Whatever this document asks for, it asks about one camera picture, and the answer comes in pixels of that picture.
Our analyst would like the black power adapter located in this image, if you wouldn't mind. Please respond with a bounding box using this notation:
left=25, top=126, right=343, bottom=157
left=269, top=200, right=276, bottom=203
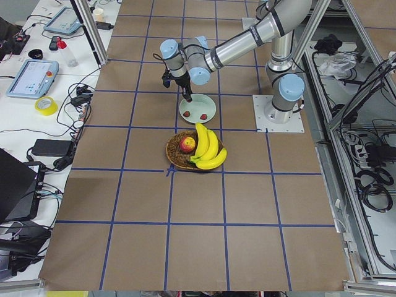
left=32, top=139, right=72, bottom=157

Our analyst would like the red capped clear bottle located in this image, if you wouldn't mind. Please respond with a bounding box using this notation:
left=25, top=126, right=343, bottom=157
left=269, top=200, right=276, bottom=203
left=56, top=38, right=78, bottom=67

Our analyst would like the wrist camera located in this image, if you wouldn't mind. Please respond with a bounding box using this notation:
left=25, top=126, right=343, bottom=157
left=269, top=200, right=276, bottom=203
left=161, top=69, right=173, bottom=88

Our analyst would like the aluminium frame post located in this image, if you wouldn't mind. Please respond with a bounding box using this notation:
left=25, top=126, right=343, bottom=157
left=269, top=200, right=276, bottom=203
left=70, top=0, right=108, bottom=66

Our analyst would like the blue teach pendant far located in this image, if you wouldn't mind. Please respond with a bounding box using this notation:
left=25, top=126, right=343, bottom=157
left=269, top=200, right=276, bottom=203
left=44, top=7, right=81, bottom=35

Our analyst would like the black phone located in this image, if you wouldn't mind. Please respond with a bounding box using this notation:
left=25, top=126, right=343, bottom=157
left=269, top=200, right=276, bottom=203
left=49, top=36, right=61, bottom=51

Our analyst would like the yellow banana bunch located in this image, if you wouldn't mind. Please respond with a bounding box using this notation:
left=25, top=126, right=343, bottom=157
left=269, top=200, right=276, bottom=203
left=190, top=123, right=228, bottom=170

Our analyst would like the light green plate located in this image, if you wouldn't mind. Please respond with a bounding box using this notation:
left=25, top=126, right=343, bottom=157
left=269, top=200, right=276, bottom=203
left=179, top=93, right=217, bottom=124

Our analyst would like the yellow tape roll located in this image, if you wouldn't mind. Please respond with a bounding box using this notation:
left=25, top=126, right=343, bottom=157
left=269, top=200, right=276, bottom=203
left=35, top=96, right=58, bottom=116

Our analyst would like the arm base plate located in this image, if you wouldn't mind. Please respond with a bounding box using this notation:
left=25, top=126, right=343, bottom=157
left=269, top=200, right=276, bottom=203
left=241, top=17, right=258, bottom=30
left=252, top=95, right=304, bottom=133

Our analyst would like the white paper cup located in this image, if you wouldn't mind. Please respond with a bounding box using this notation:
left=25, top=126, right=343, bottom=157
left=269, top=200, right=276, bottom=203
left=92, top=7, right=104, bottom=22

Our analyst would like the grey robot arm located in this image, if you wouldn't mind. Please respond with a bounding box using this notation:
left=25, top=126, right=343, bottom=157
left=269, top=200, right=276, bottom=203
left=157, top=0, right=312, bottom=102

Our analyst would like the black laptop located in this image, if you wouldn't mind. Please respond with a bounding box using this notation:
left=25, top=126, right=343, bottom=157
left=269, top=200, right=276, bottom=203
left=1, top=150, right=45, bottom=223

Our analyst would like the red apple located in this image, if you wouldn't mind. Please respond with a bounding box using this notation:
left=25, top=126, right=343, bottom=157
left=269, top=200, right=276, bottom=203
left=179, top=136, right=196, bottom=153

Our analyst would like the blue teach pendant near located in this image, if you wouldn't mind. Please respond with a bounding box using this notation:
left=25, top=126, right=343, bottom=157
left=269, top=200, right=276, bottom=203
left=6, top=59, right=59, bottom=99

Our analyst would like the blue teach pendant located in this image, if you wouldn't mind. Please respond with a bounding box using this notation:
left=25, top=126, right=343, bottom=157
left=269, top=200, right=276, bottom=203
left=6, top=59, right=59, bottom=99
left=44, top=7, right=81, bottom=35

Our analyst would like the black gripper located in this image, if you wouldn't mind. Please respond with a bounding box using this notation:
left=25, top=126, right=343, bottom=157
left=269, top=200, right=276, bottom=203
left=174, top=72, right=192, bottom=99

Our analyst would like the brown wicker basket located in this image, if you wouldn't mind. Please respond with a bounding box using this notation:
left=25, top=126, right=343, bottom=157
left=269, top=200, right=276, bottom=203
left=166, top=131, right=223, bottom=171

